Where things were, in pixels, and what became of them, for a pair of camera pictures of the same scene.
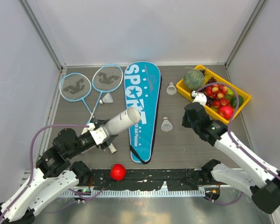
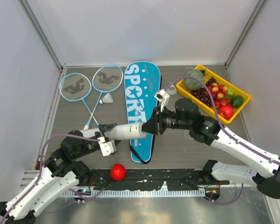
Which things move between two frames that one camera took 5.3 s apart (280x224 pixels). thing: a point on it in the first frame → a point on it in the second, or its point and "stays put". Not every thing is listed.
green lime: x=233 y=101 stays put
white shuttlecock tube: x=131 y=116 → x=134 y=130
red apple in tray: x=226 y=111 stays put
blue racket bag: x=142 y=89 stays put
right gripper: x=185 y=122 → x=154 y=124
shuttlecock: x=107 y=99 stays put
